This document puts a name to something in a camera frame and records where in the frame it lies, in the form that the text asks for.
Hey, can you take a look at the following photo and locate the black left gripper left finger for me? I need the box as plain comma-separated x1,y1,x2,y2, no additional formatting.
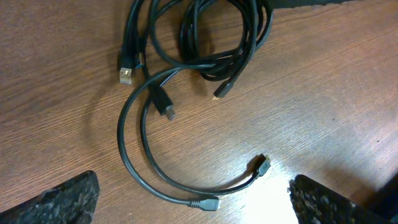
1,170,100,224

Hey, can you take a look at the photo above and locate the black micro USB cable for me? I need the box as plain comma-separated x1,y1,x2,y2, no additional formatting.
116,0,272,212

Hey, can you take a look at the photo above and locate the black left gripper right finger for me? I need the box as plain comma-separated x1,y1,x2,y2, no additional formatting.
289,174,392,224

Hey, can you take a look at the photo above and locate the black USB-A cable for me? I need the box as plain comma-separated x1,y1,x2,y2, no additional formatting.
118,0,275,121

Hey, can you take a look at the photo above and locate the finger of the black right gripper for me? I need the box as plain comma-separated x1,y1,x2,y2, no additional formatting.
267,0,352,9

